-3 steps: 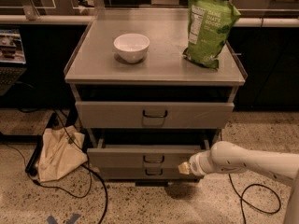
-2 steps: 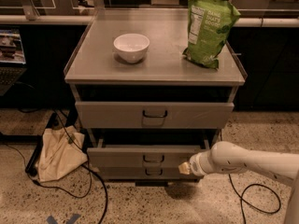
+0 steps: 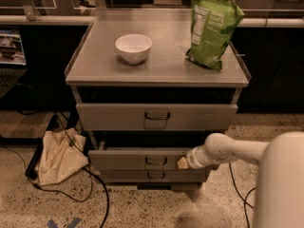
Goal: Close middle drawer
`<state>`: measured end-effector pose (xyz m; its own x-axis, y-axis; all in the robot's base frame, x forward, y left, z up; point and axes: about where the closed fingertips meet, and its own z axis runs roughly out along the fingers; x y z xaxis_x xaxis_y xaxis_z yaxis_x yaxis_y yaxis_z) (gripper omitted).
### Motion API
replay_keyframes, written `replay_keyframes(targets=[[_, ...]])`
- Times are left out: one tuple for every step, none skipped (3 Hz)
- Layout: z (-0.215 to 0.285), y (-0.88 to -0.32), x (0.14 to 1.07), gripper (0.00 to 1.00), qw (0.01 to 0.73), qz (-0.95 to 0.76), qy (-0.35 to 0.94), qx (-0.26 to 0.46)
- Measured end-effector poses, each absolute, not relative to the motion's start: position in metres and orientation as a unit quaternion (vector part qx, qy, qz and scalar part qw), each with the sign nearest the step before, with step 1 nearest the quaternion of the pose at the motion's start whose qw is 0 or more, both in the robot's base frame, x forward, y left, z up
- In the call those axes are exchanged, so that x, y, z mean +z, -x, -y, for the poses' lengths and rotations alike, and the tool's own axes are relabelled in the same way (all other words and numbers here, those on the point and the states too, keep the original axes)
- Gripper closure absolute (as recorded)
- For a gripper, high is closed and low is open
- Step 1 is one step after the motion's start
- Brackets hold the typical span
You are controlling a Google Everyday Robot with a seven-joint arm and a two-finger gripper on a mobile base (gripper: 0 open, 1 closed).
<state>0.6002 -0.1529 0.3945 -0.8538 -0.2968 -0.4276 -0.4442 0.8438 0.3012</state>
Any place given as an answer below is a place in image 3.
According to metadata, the black cable right floor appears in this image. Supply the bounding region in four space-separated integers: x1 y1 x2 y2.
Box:
228 163 257 228

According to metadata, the grey drawer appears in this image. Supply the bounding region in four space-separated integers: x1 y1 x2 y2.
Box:
88 146 192 171
100 170 209 183
76 104 238 131

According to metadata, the beige cloth bag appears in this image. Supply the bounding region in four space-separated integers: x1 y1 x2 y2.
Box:
37 128 88 186

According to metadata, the grey top drawer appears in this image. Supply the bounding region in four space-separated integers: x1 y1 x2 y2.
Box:
76 104 238 131

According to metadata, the white ceramic bowl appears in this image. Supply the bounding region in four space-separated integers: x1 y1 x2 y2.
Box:
115 34 152 65

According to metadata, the grey bottom drawer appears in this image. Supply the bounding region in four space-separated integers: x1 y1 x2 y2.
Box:
100 170 209 183

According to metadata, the green snack bag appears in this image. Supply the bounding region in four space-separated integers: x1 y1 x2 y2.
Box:
186 0 244 70

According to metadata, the grey metal drawer cabinet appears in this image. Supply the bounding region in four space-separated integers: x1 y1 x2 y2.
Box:
64 9 252 190

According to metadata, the black table leg base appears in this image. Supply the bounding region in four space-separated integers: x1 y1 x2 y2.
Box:
25 115 58 180

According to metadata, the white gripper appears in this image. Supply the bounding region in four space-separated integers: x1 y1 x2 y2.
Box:
177 145 215 170

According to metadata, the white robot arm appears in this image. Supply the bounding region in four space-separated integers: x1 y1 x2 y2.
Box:
177 132 304 228

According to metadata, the laptop with screen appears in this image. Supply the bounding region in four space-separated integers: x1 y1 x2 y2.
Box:
0 27 28 98

